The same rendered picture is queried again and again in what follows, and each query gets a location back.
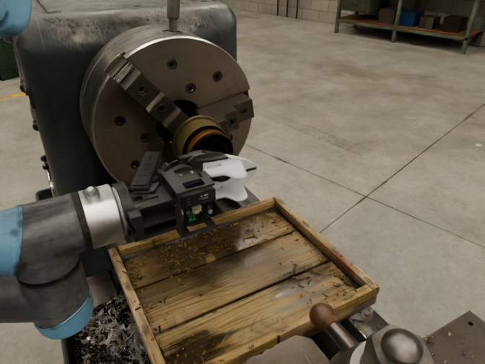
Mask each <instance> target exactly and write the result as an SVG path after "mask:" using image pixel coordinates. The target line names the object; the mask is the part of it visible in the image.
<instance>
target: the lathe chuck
mask: <svg viewBox="0 0 485 364"><path fill-rule="evenodd" d="M164 31H169V28H168V27H156V28H150V29H146V30H141V31H138V32H135V33H133V34H131V35H128V36H126V37H125V38H123V39H121V40H119V41H118V42H117V43H116V44H114V45H113V46H112V47H110V48H109V49H108V50H107V51H106V52H105V53H104V54H103V55H102V57H101V58H100V59H99V61H98V62H97V63H96V65H95V67H94V68H93V70H92V72H91V74H90V76H89V79H88V80H87V84H86V87H85V90H84V97H83V104H82V112H83V119H84V126H85V129H86V132H87V135H88V137H89V140H90V141H91V143H92V146H93V147H94V149H95V151H96V153H97V155H98V157H99V159H100V161H101V163H102V164H103V166H104V167H105V169H106V170H107V172H109V174H111V175H112V177H114V179H116V180H117V182H121V181H123V182H124V183H125V185H126V187H127V188H128V189H130V186H131V183H132V181H133V179H134V177H135V175H136V172H137V170H138V169H139V166H140V164H141V161H142V159H143V157H144V155H145V152H162V154H163V151H164V148H165V143H164V142H163V141H162V140H161V139H160V137H159V135H160V136H161V135H166V136H172V137H173V135H174V134H172V133H171V132H170V131H169V130H168V129H167V130H157V119H156V118H155V117H154V116H153V115H152V114H151V113H149V112H148V111H147V109H146V108H144V107H143V106H142V105H141V104H140V103H138V102H137V101H136V100H135V99H134V98H133V97H131V96H130V95H129V94H128V93H127V92H126V91H125V90H124V89H123V88H122V87H121V86H120V85H119V84H118V83H117V82H116V81H115V80H114V79H113V78H112V77H111V76H110V75H108V72H109V71H110V70H111V69H112V68H113V67H114V66H115V65H116V64H117V63H118V62H119V60H120V59H121V58H122V57H125V58H126V59H127V60H128V61H129V62H130V63H131V64H133V65H134V66H135V67H136V68H137V69H138V70H139V71H140V72H141V73H142V74H143V75H144V76H145V77H146V78H147V79H148V80H149V81H150V82H151V83H152V84H154V85H155V86H156V87H157V88H158V89H159V90H160V91H161V92H162V93H163V94H165V95H166V96H167V97H168V98H169V99H170V100H171V101H172V102H175V101H179V100H184V101H185V114H186V115H187V116H188V117H189V118H190V117H192V114H191V109H190V102H191V103H193V104H194V105H195V106H196V107H197V108H200V107H202V106H205V105H208V104H211V103H214V102H216V101H219V100H222V99H225V98H228V97H231V96H233V95H236V94H239V93H241V92H244V91H247V90H249V89H250V86H249V84H248V80H247V78H246V76H245V74H244V72H243V70H242V69H241V67H240V65H239V64H238V63H237V62H236V60H234V59H233V57H232V56H231V55H229V54H228V52H226V51H225V50H224V49H222V48H220V47H219V46H218V45H216V44H214V43H212V42H209V41H207V40H205V39H203V38H200V37H199V36H197V35H194V34H193V33H190V32H187V31H185V30H180V29H177V32H180V33H167V32H164ZM251 121H252V119H251V118H250V119H248V120H246V121H243V122H240V123H239V127H240V128H239V129H237V130H234V131H231V132H230V139H229V140H230V141H231V143H232V145H233V149H234V153H233V155H234V156H238V155H239V154H240V152H241V150H242V148H243V146H244V144H245V142H246V139H247V137H248V134H249V131H250V125H251ZM130 190H131V189H130Z"/></svg>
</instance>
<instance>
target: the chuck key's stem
mask: <svg viewBox="0 0 485 364"><path fill-rule="evenodd" d="M167 17H168V19H169V32H168V33H178V32H177V19H178V18H179V17H180V0H167Z"/></svg>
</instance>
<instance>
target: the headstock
mask: <svg viewBox="0 0 485 364"><path fill-rule="evenodd" d="M182 1H183V2H184V1H187V0H180V17H179V18H178V19H177V27H178V28H180V29H182V30H185V31H187V32H190V33H193V34H194V35H197V36H199V37H200V38H203V39H205V40H207V41H209V42H212V43H214V44H216V45H218V46H219V47H220V48H222V49H224V50H225V51H226V52H228V54H229V55H231V56H232V57H233V59H234V60H236V61H237V22H236V16H235V13H234V12H233V11H232V9H231V8H230V7H229V6H227V5H226V4H223V3H221V2H218V1H213V0H200V1H190V2H191V4H183V3H181V2H182ZM146 25H167V26H169V19H168V17H167V0H32V11H31V16H30V21H29V23H28V25H27V27H26V28H25V30H24V31H23V32H22V33H20V34H19V35H15V36H9V37H2V39H3V40H4V41H6V42H8V43H13V46H14V56H15V59H16V62H17V67H16V70H17V72H18V73H19V78H20V80H21V81H20V86H19V88H20V90H21V91H22V92H23V93H25V94H26V96H28V97H29V99H30V112H31V115H32V119H33V125H32V127H33V129H34V130H36V131H39V133H40V138H41V141H42V143H43V148H44V151H45V156H46V159H47V161H48V167H49V169H50V172H51V177H52V180H53V185H54V187H55V190H56V195H57V196H60V195H64V194H69V193H73V192H78V191H81V190H85V189H87V188H88V187H90V186H92V187H96V186H101V185H105V184H108V185H110V186H111V187H112V184H113V183H118V182H117V180H116V179H114V177H112V175H111V174H109V172H107V170H106V169H105V167H104V166H103V164H102V163H101V161H100V159H99V157H98V155H97V153H96V151H95V149H94V147H93V146H92V143H91V141H90V140H89V137H88V136H87V133H86V131H85V129H84V126H83V123H82V118H81V114H80V108H79V96H80V90H81V86H82V81H83V79H84V75H85V73H86V70H87V68H88V66H89V65H90V63H91V61H92V60H93V58H94V57H95V56H96V54H97V53H98V52H99V51H100V49H101V48H102V47H103V46H104V45H106V44H107V43H108V42H109V41H111V40H112V39H114V38H115V37H116V36H118V35H120V34H121V33H124V32H125V31H128V30H131V29H133V28H136V27H141V26H146ZM75 75H76V76H75ZM59 88H60V89H59ZM64 106H65V107H64ZM75 119H76V120H75Z"/></svg>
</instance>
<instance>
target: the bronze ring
mask: <svg viewBox="0 0 485 364"><path fill-rule="evenodd" d="M172 150H173V153H174V155H175V156H176V158H178V155H186V154H188V153H189V152H193V151H196V150H209V151H214V152H222V153H224V154H228V155H233V153H234V149H233V145H232V143H231V141H230V140H229V138H228V137H227V135H226V133H225V132H224V131H223V130H222V128H221V126H220V125H219V124H218V123H217V122H216V121H215V120H214V119H213V118H211V117H209V116H202V115H200V116H193V117H190V118H188V119H186V120H185V121H184V122H182V124H181V125H179V127H178V128H177V129H176V131H175V133H174V135H173V138H172Z"/></svg>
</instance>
